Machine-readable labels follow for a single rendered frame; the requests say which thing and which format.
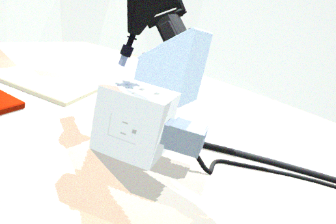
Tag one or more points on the black usb plug with silver metal tip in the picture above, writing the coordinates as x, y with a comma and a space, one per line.
126, 50

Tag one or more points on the grey plug with black cable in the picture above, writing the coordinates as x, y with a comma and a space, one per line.
187, 137

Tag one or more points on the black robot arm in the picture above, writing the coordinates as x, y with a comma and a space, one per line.
170, 23

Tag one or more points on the orange rectangular block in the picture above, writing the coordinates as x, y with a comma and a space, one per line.
9, 103

